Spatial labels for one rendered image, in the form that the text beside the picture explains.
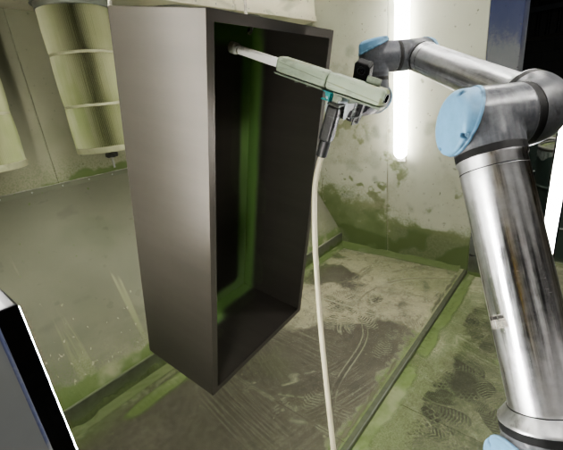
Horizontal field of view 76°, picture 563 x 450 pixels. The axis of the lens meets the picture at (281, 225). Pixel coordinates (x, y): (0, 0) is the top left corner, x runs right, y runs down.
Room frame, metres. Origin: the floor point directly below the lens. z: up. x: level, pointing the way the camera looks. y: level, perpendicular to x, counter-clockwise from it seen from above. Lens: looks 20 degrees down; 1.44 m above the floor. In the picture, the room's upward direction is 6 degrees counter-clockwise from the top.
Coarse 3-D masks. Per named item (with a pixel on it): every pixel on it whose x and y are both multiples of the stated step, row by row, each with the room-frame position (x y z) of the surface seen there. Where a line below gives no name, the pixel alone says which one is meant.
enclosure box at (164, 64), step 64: (128, 64) 1.05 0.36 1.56; (192, 64) 0.91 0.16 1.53; (256, 64) 1.55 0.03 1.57; (320, 64) 1.38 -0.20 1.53; (128, 128) 1.09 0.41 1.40; (192, 128) 0.93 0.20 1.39; (256, 128) 1.57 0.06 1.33; (320, 128) 1.38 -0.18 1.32; (192, 192) 0.96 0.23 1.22; (256, 192) 1.60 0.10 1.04; (192, 256) 0.99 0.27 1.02; (256, 256) 1.63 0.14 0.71; (192, 320) 1.02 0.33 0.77; (256, 320) 1.41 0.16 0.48
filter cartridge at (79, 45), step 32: (32, 0) 1.93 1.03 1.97; (64, 0) 1.90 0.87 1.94; (96, 0) 1.99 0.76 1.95; (64, 32) 1.90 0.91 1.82; (96, 32) 1.96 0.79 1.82; (64, 64) 1.91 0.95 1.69; (96, 64) 1.96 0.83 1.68; (64, 96) 1.94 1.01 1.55; (96, 96) 1.93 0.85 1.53; (96, 128) 1.91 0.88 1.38
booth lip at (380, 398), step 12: (456, 288) 2.21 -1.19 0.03; (444, 300) 2.06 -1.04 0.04; (432, 324) 1.83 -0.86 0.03; (420, 336) 1.73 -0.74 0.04; (408, 360) 1.56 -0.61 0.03; (396, 372) 1.47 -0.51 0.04; (384, 396) 1.33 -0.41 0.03; (372, 408) 1.26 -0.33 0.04; (360, 432) 1.15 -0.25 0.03; (348, 444) 1.10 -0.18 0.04
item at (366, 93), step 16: (240, 48) 1.11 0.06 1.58; (272, 64) 1.06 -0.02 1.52; (288, 64) 1.01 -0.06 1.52; (304, 64) 0.99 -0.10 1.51; (304, 80) 0.99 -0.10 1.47; (320, 80) 0.95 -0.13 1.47; (336, 80) 0.93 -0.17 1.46; (352, 80) 0.91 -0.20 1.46; (368, 80) 0.90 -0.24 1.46; (336, 96) 0.94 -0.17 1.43; (352, 96) 0.91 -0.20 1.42; (368, 96) 0.88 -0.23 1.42; (384, 96) 0.87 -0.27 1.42; (336, 112) 0.94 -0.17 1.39; (336, 128) 0.97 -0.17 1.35; (320, 144) 0.97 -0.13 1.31
